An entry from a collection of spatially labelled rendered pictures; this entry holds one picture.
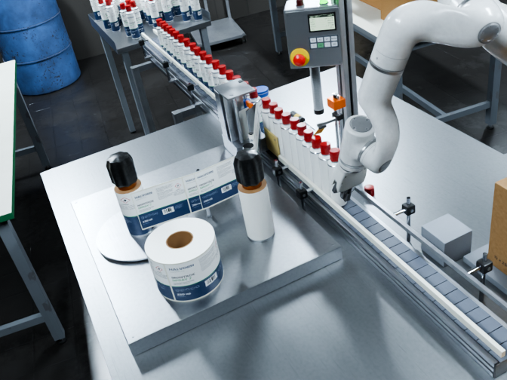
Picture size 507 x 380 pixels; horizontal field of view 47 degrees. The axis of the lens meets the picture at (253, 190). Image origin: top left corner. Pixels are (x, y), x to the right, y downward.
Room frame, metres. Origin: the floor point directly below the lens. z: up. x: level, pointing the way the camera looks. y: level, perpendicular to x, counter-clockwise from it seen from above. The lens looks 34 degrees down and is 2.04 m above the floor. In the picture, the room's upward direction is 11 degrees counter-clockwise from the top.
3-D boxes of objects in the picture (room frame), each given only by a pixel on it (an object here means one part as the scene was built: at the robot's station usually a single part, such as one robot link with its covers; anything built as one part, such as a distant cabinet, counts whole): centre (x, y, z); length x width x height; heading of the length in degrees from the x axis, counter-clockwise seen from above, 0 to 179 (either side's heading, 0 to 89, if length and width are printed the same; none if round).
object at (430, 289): (1.33, -0.30, 0.90); 1.07 x 0.01 x 0.02; 20
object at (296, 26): (1.74, -0.28, 1.38); 0.17 x 0.10 x 0.19; 75
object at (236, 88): (1.98, 0.00, 1.14); 0.14 x 0.11 x 0.01; 20
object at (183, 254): (1.31, 0.23, 0.95); 0.20 x 0.20 x 0.14
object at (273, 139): (1.89, -0.10, 0.94); 0.10 x 0.01 x 0.09; 20
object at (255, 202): (1.45, 0.00, 1.03); 0.09 x 0.09 x 0.30
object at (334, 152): (1.53, -0.27, 0.98); 0.05 x 0.05 x 0.20
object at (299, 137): (1.72, -0.20, 0.98); 0.05 x 0.05 x 0.20
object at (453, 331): (1.61, -0.24, 0.85); 1.65 x 0.11 x 0.05; 20
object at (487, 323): (1.61, -0.24, 0.86); 1.65 x 0.08 x 0.04; 20
